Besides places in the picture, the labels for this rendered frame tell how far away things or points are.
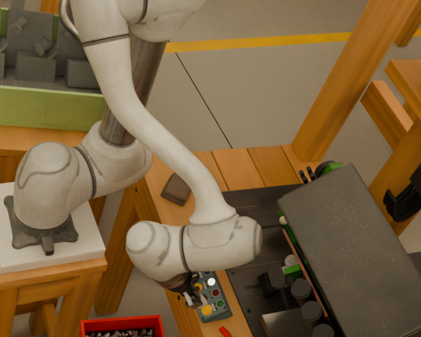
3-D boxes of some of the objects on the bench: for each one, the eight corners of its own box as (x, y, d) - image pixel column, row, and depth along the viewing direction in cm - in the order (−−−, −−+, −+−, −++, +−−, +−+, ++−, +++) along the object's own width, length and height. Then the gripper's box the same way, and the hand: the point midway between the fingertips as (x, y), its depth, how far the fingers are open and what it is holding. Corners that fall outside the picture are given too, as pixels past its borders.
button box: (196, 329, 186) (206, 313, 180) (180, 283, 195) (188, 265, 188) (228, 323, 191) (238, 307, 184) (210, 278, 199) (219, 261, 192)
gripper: (150, 256, 164) (182, 289, 184) (167, 302, 157) (198, 332, 177) (178, 242, 164) (206, 277, 184) (196, 288, 157) (224, 319, 176)
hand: (198, 300), depth 177 cm, fingers closed
